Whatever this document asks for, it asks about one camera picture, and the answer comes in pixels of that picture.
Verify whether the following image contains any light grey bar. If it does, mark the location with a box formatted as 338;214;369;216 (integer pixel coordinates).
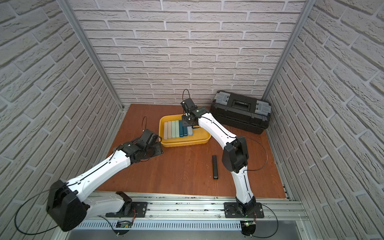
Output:
187;126;193;136

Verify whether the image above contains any light mint bar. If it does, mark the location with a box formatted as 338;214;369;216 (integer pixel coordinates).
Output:
175;120;180;138

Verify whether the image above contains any dark teal bar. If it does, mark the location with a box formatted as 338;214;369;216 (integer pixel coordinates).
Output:
179;121;184;138

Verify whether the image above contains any pale green bar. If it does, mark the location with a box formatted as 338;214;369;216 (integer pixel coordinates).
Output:
172;121;177;139

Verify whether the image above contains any long beige bar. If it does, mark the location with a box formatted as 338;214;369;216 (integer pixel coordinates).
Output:
167;121;173;139

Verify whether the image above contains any black bar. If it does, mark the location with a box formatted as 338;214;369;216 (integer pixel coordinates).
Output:
212;155;219;180

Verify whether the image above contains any short beige bar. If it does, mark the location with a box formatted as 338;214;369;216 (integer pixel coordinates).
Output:
164;122;168;140

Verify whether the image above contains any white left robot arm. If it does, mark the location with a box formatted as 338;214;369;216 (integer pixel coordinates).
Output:
46;130;163;232

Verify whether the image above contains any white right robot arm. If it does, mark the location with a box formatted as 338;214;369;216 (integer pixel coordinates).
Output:
181;98;256;216

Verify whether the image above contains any yellow plastic tray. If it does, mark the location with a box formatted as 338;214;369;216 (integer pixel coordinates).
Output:
159;115;211;148

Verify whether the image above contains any black plastic toolbox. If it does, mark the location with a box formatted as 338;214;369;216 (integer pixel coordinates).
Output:
210;91;272;135

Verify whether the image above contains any white vent grille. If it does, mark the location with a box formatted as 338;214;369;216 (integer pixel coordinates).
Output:
75;220;241;231

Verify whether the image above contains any aluminium front mounting rail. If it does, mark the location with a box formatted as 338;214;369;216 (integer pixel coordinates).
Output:
83;191;310;223

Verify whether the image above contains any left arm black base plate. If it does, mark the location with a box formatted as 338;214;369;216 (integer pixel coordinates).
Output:
106;202;148;218

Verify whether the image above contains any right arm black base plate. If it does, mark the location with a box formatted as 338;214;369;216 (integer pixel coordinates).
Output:
224;202;265;219

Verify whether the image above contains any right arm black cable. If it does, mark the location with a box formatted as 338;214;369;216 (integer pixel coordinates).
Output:
181;88;279;240

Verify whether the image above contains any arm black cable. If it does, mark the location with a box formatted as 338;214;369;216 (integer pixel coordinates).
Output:
14;116;164;236
181;88;279;240

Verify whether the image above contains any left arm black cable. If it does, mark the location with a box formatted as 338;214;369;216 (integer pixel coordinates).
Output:
14;116;164;236

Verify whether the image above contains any aluminium right corner post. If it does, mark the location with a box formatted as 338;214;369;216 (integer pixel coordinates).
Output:
262;0;316;101

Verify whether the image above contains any aluminium corner post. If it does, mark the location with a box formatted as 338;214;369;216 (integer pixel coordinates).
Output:
58;0;125;111
262;0;316;101

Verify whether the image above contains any aluminium left corner post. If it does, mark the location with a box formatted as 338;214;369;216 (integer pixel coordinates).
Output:
58;0;125;111

